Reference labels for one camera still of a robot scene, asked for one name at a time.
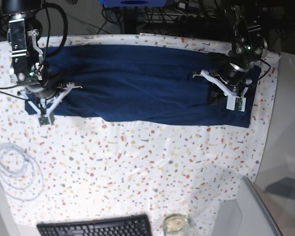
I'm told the clear glass jar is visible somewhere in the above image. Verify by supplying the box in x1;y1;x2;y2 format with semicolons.
162;214;190;236

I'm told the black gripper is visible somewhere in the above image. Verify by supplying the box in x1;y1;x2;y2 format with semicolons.
207;52;255;105
24;69;66;99

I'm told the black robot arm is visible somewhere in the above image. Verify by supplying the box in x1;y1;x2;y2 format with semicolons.
207;0;267;110
1;0;68;99

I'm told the dark blue t-shirt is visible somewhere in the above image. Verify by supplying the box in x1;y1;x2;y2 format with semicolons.
24;44;262;128

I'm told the terrazzo patterned table cloth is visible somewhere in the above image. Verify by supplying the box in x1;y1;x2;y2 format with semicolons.
0;32;282;233

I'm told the black computer keyboard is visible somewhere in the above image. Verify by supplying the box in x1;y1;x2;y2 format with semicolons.
36;214;152;236

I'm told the coiled white cable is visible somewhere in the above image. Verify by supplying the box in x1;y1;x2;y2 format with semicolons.
0;143;45;202

